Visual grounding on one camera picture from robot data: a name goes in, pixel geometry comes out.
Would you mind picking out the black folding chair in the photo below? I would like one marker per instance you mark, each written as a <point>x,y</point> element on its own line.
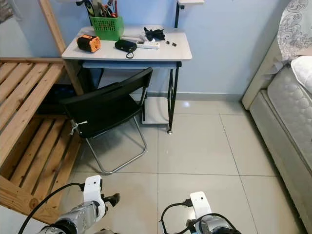
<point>102,109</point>

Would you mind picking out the grey desk keyboard tray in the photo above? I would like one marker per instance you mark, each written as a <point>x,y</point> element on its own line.
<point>126,65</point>

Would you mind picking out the orange black device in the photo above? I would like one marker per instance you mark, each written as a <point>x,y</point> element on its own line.
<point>88,43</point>

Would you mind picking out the white power strip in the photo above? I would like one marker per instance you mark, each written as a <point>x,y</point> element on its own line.
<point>148,45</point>

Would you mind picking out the green plastic basket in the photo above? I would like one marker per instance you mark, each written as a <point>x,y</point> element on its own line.
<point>107,29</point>

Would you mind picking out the black gloves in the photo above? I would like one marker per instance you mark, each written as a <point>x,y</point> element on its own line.
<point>154,34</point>

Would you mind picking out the black green tool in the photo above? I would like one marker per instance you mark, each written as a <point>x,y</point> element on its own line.
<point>89,7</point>

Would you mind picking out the cream bed board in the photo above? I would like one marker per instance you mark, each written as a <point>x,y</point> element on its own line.
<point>261,75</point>

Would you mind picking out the grey quilted mattress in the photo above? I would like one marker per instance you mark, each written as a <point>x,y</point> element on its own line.
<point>287,117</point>

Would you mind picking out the grey window blind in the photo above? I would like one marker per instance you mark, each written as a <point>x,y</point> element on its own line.
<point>5,9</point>

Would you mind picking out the grey white patterned cloth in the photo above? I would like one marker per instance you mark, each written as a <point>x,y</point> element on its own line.
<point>295,29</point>

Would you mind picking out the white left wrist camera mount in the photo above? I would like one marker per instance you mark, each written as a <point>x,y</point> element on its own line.
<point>93,192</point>

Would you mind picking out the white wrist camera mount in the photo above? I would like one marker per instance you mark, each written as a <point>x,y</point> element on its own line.
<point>93,192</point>
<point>201,204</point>

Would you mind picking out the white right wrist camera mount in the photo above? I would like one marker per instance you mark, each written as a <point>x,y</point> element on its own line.
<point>201,204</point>

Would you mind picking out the wooden slatted bed frame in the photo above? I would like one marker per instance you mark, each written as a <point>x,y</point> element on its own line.
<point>24,107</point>

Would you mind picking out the white desk black frame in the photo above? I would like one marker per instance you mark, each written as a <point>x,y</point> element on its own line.
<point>175,52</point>

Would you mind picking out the slanted wooden post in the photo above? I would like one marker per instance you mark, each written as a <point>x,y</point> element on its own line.
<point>56,34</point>

